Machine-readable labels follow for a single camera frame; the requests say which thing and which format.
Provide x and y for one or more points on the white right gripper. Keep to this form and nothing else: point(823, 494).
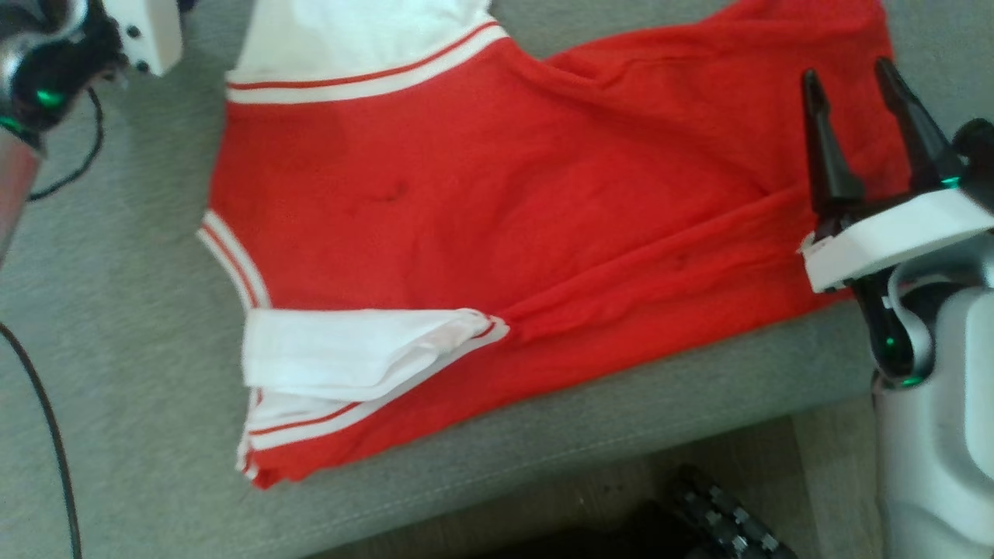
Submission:
point(893, 237)

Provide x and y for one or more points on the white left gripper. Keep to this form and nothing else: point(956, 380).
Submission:
point(147, 31)

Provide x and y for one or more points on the red garment with white trim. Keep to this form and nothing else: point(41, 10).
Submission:
point(505, 194)

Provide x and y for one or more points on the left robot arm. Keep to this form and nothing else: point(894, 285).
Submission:
point(39, 70)

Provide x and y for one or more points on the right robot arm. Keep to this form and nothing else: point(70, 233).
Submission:
point(947, 442)

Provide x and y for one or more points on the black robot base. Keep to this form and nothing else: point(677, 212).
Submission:
point(714, 520)

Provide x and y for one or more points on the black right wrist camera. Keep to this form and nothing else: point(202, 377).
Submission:
point(977, 155)

